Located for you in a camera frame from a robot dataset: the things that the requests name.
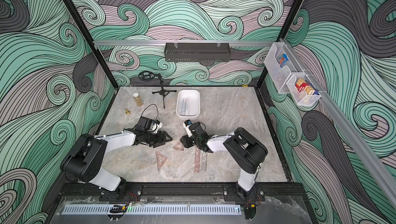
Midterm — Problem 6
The long clear ruler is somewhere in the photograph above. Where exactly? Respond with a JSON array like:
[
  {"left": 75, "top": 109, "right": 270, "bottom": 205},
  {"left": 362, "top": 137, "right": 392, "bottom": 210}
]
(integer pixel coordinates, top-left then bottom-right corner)
[{"left": 200, "top": 152, "right": 208, "bottom": 172}]

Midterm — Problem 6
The white plastic storage box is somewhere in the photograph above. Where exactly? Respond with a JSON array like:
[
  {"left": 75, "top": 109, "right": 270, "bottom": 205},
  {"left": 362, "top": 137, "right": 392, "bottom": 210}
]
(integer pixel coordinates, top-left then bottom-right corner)
[{"left": 176, "top": 89, "right": 201, "bottom": 121}]

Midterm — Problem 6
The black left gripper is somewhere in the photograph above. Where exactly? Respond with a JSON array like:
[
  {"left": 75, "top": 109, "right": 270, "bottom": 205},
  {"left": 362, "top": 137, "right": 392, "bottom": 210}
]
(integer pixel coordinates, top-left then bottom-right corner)
[{"left": 144, "top": 130, "right": 173, "bottom": 147}]

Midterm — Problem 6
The red box in bin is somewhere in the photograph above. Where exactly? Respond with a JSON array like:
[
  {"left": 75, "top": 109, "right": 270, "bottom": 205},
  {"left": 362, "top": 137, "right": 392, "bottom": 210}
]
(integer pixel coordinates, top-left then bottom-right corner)
[{"left": 295, "top": 78, "right": 315, "bottom": 95}]

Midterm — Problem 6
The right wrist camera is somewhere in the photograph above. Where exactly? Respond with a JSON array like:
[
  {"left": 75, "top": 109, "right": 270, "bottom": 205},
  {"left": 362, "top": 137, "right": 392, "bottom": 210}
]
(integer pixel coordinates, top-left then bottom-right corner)
[{"left": 183, "top": 120, "right": 192, "bottom": 137}]

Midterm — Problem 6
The black vertical frame post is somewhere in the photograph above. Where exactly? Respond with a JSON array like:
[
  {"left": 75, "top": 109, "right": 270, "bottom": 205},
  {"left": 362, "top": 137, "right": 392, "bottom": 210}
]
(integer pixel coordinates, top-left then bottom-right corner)
[
  {"left": 256, "top": 0, "right": 316, "bottom": 87},
  {"left": 62, "top": 0, "right": 120, "bottom": 90}
]

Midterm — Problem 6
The black front frame beam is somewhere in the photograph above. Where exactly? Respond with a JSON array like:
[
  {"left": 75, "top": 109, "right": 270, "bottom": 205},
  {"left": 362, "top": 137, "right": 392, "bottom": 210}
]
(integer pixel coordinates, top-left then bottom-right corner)
[{"left": 59, "top": 182, "right": 306, "bottom": 197}]

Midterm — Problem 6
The black vertical frame post left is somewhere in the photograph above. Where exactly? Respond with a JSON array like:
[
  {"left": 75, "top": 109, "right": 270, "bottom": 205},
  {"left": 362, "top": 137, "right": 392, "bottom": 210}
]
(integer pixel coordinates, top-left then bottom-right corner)
[{"left": 62, "top": 0, "right": 120, "bottom": 90}]

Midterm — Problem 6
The aluminium rail right wall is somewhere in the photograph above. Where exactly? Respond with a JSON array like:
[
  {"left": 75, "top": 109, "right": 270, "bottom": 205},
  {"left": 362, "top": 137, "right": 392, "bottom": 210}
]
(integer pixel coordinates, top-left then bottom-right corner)
[{"left": 279, "top": 38, "right": 396, "bottom": 207}]

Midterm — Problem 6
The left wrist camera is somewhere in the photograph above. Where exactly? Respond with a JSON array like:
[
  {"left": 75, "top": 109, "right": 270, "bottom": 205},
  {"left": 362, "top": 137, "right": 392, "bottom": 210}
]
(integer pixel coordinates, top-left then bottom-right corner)
[{"left": 135, "top": 116, "right": 163, "bottom": 133}]

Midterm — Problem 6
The aluminium rail wall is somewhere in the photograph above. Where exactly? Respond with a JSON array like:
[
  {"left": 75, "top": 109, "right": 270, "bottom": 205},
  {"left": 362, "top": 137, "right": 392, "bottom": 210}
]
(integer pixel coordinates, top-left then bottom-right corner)
[
  {"left": 279, "top": 38, "right": 396, "bottom": 207},
  {"left": 92, "top": 40, "right": 279, "bottom": 48}
]

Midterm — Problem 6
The black vertical frame post right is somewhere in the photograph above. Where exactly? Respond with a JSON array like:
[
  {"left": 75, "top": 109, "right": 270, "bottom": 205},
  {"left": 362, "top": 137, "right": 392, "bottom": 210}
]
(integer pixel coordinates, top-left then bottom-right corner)
[{"left": 256, "top": 0, "right": 316, "bottom": 87}]

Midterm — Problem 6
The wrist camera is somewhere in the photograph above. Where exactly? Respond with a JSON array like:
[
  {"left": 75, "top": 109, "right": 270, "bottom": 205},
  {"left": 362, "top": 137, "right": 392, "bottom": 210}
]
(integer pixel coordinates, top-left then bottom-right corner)
[
  {"left": 183, "top": 120, "right": 192, "bottom": 137},
  {"left": 135, "top": 116, "right": 163, "bottom": 133}
]

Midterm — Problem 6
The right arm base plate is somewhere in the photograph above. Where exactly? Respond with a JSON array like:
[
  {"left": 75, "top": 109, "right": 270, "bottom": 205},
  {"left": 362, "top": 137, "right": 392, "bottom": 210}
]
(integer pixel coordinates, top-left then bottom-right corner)
[{"left": 223, "top": 183, "right": 264, "bottom": 202}]

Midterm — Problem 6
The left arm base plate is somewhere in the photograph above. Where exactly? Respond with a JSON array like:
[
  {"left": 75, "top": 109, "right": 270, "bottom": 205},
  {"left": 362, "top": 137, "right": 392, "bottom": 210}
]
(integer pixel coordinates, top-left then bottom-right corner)
[{"left": 99, "top": 183, "right": 142, "bottom": 202}]

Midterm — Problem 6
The clear wall bin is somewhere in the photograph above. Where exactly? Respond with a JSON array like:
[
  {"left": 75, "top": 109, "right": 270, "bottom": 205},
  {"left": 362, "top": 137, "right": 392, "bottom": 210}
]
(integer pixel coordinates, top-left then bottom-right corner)
[
  {"left": 265, "top": 42, "right": 299, "bottom": 94},
  {"left": 286, "top": 73, "right": 321, "bottom": 107}
]

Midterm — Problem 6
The spice jar with white lid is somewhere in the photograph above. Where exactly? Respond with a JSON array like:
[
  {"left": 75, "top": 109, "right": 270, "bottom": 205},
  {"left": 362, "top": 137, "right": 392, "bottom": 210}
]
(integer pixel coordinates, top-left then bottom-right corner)
[{"left": 133, "top": 92, "right": 143, "bottom": 106}]

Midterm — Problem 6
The blue red packet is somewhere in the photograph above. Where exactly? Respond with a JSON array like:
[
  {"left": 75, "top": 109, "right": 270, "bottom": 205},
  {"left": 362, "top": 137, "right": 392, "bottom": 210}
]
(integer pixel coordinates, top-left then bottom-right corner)
[{"left": 276, "top": 54, "right": 289, "bottom": 68}]

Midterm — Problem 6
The black tripod headphone stand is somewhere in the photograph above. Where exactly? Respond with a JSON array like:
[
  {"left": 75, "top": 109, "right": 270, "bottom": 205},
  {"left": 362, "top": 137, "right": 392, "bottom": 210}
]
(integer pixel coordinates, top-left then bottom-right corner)
[{"left": 138, "top": 70, "right": 177, "bottom": 109}]

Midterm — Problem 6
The long pink ruler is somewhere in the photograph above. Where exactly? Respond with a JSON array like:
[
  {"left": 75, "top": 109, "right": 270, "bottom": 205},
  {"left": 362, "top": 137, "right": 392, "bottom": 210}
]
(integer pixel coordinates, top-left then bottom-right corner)
[{"left": 193, "top": 147, "right": 201, "bottom": 173}]

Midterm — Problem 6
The aluminium rail back wall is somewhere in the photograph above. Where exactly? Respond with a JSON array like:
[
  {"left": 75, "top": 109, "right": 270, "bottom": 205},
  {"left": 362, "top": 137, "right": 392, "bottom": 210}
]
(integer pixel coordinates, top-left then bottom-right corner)
[{"left": 92, "top": 40, "right": 279, "bottom": 48}]

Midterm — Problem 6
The clear wall bin upper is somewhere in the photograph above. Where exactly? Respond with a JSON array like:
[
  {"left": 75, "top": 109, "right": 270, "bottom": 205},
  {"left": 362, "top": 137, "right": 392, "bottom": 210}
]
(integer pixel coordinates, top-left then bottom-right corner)
[{"left": 265, "top": 42, "right": 299, "bottom": 94}]

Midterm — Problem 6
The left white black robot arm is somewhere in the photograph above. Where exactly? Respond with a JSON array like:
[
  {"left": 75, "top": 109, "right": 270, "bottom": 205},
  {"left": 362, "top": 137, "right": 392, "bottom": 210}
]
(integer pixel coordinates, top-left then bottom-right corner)
[{"left": 60, "top": 129, "right": 173, "bottom": 192}]

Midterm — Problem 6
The clear wall bin lower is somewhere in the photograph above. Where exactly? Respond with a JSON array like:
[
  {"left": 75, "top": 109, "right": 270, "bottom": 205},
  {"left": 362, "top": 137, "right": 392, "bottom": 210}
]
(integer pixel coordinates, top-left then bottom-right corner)
[{"left": 286, "top": 73, "right": 321, "bottom": 107}]

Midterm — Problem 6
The clear semicircle protractor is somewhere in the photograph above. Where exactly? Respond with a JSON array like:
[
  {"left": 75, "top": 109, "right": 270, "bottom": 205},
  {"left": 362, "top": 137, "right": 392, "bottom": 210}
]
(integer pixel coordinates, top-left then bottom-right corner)
[{"left": 179, "top": 100, "right": 189, "bottom": 116}]

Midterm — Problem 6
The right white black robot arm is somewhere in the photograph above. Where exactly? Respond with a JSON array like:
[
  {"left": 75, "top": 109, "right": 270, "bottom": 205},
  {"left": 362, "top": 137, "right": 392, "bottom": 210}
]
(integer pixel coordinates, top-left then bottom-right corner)
[{"left": 180, "top": 120, "right": 268, "bottom": 193}]

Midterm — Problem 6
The white slotted cable duct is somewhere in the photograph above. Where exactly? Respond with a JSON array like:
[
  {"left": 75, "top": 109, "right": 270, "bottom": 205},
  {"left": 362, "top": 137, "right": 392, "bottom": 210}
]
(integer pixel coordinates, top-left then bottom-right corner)
[{"left": 60, "top": 204, "right": 242, "bottom": 216}]

